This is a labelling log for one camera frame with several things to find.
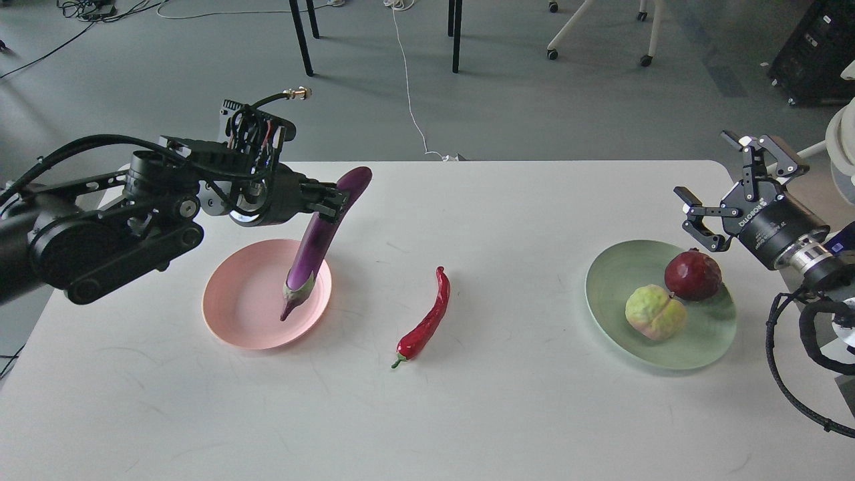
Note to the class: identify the pink plate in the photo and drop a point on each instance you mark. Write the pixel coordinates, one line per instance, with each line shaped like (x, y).
(243, 298)

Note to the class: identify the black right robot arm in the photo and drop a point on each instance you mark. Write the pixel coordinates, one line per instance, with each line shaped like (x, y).
(826, 288)

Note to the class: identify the red chili pepper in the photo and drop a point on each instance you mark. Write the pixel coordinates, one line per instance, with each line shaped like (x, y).
(411, 344)

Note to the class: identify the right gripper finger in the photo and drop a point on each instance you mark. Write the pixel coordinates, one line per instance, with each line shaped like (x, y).
(766, 158)
(695, 225)

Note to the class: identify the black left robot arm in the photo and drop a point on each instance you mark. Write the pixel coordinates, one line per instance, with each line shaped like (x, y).
(91, 236)

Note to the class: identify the black equipment case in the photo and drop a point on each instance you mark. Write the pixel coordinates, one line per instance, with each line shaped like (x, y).
(808, 68)

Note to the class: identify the yellow-green custard apple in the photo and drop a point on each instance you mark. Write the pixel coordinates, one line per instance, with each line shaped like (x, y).
(655, 313)

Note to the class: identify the green plate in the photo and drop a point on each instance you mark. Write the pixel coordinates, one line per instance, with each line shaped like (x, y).
(619, 270)

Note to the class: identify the purple eggplant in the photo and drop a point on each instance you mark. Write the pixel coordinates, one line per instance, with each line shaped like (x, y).
(317, 239)

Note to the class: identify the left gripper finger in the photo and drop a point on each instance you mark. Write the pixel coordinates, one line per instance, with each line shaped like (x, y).
(326, 212)
(313, 191)

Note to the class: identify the dark red pomegranate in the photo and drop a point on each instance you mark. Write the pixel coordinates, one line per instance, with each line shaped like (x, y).
(693, 276)

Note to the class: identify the white chair at right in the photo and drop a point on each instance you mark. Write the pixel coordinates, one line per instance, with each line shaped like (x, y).
(838, 143)

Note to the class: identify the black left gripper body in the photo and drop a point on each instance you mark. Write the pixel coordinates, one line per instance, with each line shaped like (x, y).
(287, 196)

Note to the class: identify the white office chair base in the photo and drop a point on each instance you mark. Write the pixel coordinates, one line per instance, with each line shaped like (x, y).
(641, 34)

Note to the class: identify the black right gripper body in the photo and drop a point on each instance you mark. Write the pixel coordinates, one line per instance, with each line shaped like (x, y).
(773, 226)

